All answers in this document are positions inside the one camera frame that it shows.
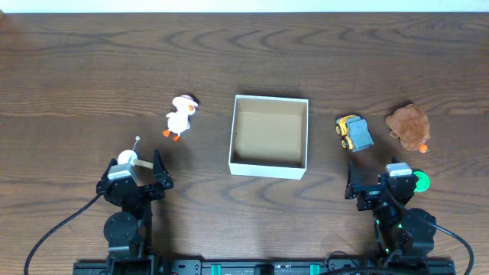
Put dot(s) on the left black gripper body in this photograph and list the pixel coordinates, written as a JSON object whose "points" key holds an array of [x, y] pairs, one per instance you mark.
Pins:
{"points": [[140, 192]]}

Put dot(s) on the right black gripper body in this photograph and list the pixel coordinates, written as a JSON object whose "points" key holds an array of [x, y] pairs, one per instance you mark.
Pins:
{"points": [[373, 192]]}

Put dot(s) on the white wooden paddle ball toy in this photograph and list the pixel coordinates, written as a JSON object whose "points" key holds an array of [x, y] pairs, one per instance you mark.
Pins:
{"points": [[131, 157]]}

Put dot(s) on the green ridged plastic disc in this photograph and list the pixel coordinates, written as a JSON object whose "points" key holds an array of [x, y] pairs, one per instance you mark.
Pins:
{"points": [[423, 182]]}

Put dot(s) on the brown plush toy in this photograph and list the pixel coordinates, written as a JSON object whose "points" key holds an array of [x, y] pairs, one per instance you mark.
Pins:
{"points": [[410, 125]]}

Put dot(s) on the yellow grey toy truck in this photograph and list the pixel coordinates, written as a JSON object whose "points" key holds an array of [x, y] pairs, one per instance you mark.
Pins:
{"points": [[354, 132]]}

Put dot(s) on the white duck toy pink hat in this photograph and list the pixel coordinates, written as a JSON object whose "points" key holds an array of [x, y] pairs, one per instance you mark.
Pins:
{"points": [[178, 121]]}

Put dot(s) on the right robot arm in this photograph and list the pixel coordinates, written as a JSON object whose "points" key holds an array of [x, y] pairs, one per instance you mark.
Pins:
{"points": [[404, 236]]}

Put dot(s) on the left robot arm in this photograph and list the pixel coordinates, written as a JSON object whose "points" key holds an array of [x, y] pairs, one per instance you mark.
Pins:
{"points": [[129, 231]]}

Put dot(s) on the white cardboard box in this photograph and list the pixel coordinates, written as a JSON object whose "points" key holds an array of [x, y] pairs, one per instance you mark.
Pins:
{"points": [[269, 137]]}

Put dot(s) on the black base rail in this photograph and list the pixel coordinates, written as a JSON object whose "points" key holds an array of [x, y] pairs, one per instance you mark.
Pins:
{"points": [[335, 265]]}

